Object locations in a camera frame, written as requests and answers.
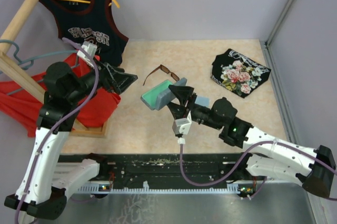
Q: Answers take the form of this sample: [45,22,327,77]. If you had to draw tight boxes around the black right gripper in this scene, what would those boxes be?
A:
[166,85,223,130]

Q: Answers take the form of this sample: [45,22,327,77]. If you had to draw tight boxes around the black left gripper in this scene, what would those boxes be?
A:
[67,56,137,103]

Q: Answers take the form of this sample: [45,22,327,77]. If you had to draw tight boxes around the grey-blue glasses case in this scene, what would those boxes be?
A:
[141,77,187,111]

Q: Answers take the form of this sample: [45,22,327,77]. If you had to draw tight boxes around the light blue cleaning cloth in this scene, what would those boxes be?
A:
[195,96,210,108]

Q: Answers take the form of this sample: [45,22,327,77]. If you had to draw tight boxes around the brown sunglasses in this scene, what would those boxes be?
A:
[142,64,180,86]

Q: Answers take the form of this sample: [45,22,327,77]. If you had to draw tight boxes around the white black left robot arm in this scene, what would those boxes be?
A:
[4,60,138,220]

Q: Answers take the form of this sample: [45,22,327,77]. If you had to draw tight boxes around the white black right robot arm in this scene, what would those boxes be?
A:
[167,85,336,200]

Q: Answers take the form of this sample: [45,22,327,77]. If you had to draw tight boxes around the black floral folded shirt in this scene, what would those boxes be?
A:
[211,48,271,98]

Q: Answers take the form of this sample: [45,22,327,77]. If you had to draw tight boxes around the navy basketball jersey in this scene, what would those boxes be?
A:
[39,0,128,66]

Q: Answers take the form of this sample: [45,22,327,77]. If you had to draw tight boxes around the grey-blue clothes hanger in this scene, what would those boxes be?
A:
[1,39,80,95]

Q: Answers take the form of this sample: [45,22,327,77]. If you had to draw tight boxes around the red tank top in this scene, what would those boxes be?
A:
[0,52,122,138]

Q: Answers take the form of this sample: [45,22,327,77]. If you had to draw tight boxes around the wooden clothes rack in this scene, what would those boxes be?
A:
[0,0,109,138]

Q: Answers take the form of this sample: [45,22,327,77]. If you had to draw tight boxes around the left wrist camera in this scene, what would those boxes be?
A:
[76,41,98,67]

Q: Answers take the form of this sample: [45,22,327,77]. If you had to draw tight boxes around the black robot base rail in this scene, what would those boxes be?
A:
[57,151,266,200]

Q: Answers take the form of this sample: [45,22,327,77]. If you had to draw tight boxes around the aluminium frame post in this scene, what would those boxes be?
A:
[264,0,296,48]

